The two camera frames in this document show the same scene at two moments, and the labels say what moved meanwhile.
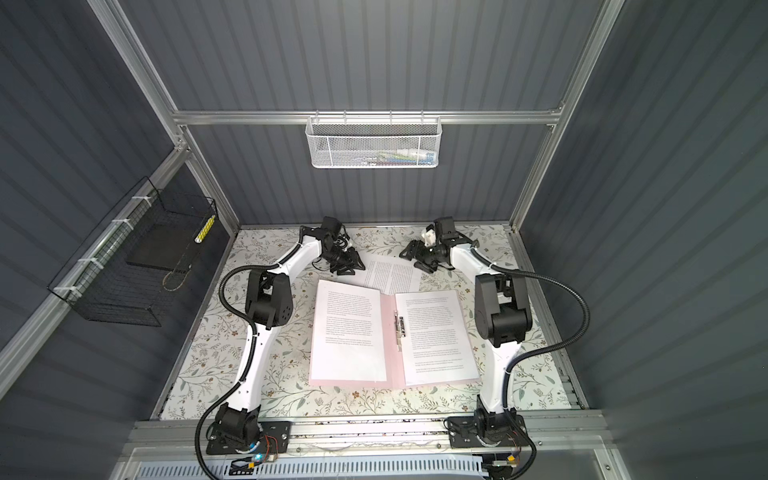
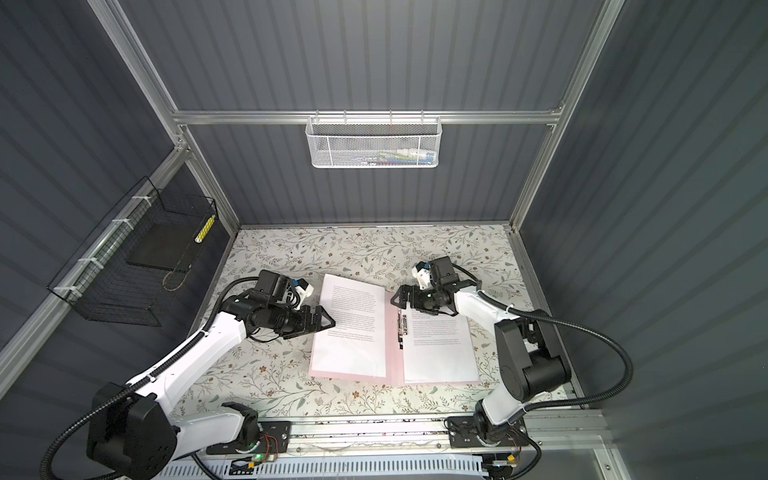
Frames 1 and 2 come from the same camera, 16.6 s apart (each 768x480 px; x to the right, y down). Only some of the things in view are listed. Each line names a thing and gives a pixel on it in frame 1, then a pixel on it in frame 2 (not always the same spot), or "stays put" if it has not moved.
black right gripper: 417,249 to 416,292
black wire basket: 127,266 stays put
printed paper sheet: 347,339 stays put
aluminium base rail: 550,436 stays put
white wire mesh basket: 373,142 stays put
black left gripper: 351,264 to 305,325
